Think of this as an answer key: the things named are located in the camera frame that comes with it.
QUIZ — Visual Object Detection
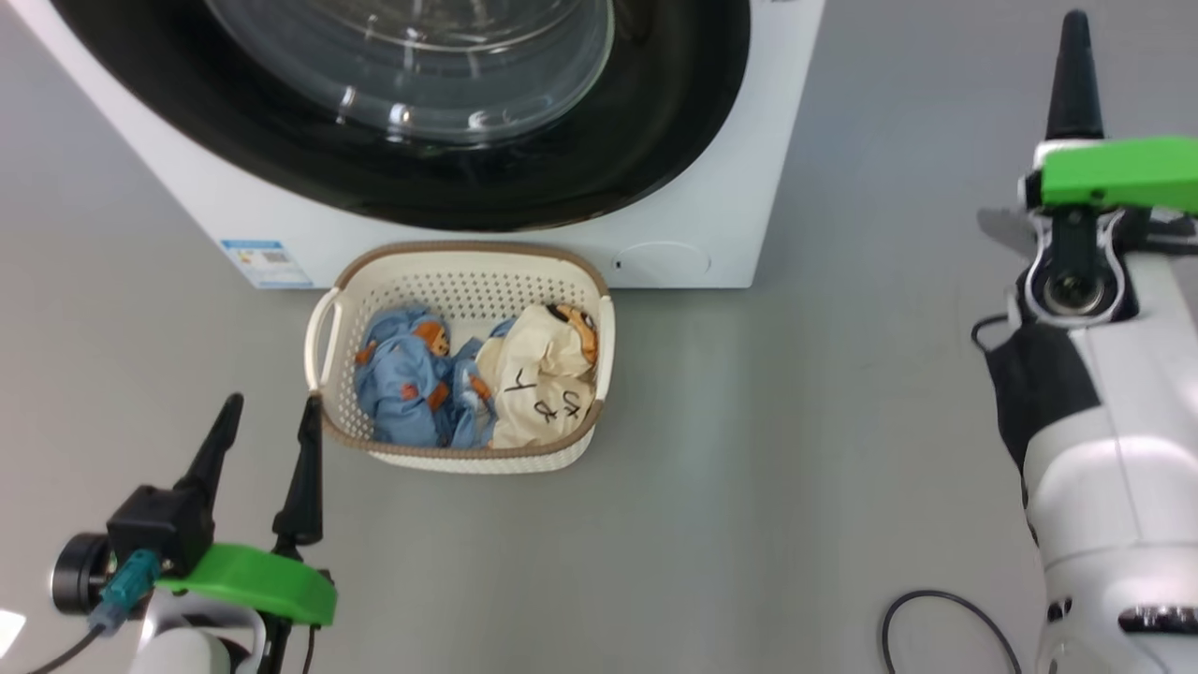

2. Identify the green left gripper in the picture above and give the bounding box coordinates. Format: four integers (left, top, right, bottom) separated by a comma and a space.
154, 393, 338, 626

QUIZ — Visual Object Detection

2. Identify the cream perforated laundry basket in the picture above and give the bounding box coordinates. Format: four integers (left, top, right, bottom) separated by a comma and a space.
304, 241, 616, 475

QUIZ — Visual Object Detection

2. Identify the round white filter cover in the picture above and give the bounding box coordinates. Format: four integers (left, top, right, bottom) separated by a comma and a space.
613, 242, 712, 282

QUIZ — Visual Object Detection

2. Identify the blue energy label sticker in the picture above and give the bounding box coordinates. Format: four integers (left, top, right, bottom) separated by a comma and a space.
221, 240, 314, 289

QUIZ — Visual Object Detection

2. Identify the black glass washing machine door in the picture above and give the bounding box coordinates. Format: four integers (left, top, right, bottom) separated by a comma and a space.
49, 0, 752, 232

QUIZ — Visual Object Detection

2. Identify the cream bear face garment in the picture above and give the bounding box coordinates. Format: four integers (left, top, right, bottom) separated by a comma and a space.
475, 301, 600, 449

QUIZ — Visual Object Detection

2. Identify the teal plug camera cable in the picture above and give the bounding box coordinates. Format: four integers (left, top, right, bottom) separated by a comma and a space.
28, 549, 162, 674

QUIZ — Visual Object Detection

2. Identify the thin black camera cable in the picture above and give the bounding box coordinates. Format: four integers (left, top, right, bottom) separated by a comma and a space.
972, 314, 1014, 353

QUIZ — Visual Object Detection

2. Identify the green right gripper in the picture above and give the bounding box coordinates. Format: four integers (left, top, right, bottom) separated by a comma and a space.
1025, 9, 1198, 216

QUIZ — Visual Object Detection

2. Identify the white front-load washing machine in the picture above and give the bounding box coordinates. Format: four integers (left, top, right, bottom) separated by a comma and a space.
9, 0, 826, 289

